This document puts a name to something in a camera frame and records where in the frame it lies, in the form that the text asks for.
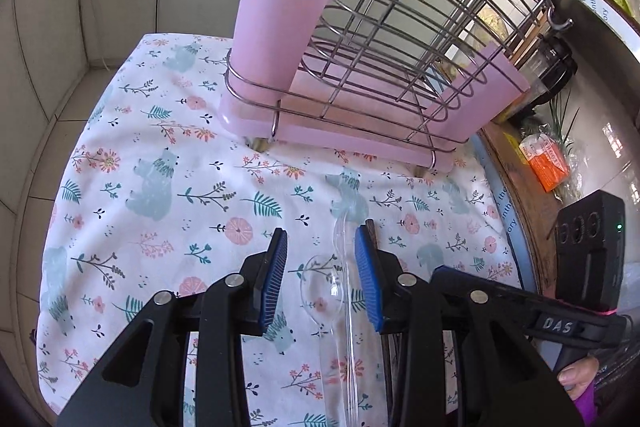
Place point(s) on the pink drip tray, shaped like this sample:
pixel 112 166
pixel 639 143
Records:
pixel 352 122

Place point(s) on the brown chopstick on cloth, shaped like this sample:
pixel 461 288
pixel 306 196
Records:
pixel 390 348

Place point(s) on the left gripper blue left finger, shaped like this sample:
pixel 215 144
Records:
pixel 269 278

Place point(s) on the pink cup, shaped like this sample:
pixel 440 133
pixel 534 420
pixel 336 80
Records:
pixel 269 40
pixel 489 84

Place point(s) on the black blender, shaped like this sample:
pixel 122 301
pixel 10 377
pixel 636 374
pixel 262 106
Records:
pixel 548 66

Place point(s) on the pink cup left side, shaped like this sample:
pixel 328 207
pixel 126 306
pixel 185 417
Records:
pixel 269 40

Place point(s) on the right hand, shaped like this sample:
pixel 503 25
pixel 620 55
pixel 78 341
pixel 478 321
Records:
pixel 578 376

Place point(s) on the green onions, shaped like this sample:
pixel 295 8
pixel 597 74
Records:
pixel 555 119

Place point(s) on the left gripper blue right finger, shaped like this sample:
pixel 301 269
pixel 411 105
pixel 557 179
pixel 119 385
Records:
pixel 371 276

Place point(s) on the cardboard box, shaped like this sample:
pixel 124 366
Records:
pixel 527 211

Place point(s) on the clear plastic spoon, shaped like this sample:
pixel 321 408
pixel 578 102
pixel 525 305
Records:
pixel 325 295

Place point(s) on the floral bear tablecloth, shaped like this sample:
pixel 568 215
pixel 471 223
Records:
pixel 157 196

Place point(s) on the orange packaged food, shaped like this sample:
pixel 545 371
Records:
pixel 546 159

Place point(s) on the black tracking camera box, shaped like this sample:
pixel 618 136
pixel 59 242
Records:
pixel 590 252

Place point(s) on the clear container of vegetables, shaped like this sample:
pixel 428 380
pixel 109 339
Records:
pixel 489 27

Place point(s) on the pink cup right side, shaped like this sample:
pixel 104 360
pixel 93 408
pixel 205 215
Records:
pixel 489 84

